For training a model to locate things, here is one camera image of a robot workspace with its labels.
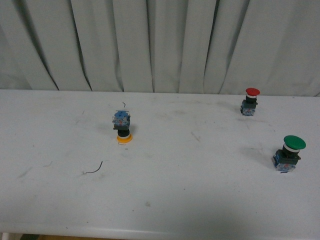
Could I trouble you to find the yellow push button switch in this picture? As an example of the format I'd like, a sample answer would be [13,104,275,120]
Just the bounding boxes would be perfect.
[112,110,133,144]

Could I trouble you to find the grey pleated curtain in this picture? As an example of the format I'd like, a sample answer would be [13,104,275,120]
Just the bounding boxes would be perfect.
[0,0,320,97]

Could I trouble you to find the thin black wire piece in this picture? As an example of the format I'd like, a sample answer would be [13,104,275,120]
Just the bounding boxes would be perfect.
[82,161,104,175]

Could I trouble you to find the red push button switch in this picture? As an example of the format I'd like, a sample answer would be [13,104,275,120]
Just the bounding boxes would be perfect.
[240,87,261,116]

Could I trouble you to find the green push button switch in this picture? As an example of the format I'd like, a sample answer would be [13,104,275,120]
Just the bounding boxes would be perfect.
[273,135,306,173]

